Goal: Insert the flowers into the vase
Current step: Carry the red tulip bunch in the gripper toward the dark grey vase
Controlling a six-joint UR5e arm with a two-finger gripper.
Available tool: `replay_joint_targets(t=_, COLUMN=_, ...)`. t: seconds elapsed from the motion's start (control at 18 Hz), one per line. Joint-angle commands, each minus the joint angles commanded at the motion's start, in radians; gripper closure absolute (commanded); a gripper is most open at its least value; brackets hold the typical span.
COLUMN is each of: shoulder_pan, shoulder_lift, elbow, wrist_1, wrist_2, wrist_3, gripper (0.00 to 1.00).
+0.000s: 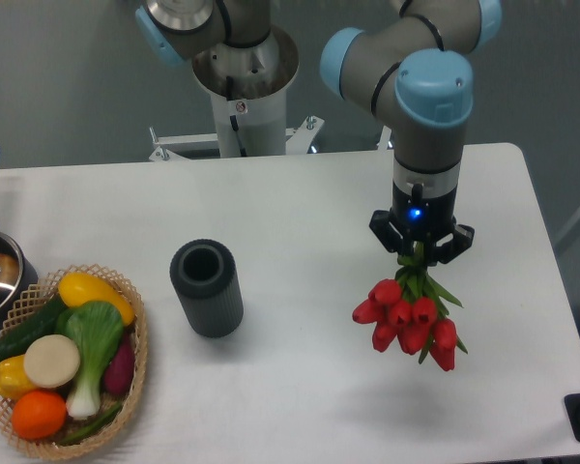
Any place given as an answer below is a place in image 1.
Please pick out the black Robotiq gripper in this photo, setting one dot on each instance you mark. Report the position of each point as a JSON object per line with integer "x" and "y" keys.
{"x": 422, "y": 212}

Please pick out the red tulip bouquet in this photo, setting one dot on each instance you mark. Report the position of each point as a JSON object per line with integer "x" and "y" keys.
{"x": 411, "y": 309}

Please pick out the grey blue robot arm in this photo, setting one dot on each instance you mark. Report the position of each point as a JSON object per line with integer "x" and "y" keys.
{"x": 412, "y": 77}

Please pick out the dark grey ribbed vase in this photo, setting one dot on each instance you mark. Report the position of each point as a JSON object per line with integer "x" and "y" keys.
{"x": 204, "y": 276}

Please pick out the purple sweet potato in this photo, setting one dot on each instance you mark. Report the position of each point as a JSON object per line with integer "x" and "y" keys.
{"x": 118, "y": 376}

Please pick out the green bok choy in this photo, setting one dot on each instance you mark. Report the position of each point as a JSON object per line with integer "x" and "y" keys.
{"x": 96, "y": 329}

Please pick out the yellow squash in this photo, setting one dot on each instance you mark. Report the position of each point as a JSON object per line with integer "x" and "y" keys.
{"x": 76, "y": 289}

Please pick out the woven wicker basket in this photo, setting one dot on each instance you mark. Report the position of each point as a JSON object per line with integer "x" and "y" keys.
{"x": 123, "y": 406}

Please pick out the green chili pepper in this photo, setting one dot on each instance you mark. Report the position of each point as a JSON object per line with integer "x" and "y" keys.
{"x": 92, "y": 428}

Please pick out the dark green cucumber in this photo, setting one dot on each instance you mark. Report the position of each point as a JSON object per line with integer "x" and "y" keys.
{"x": 43, "y": 322}

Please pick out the beige round disc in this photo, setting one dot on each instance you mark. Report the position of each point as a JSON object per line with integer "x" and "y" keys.
{"x": 51, "y": 361}

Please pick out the orange fruit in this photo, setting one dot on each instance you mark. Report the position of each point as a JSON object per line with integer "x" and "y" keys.
{"x": 38, "y": 414}

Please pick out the yellow bell pepper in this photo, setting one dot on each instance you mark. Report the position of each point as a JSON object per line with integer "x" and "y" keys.
{"x": 14, "y": 382}

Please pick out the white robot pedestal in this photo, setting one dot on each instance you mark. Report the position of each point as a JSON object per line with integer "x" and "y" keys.
{"x": 247, "y": 88}

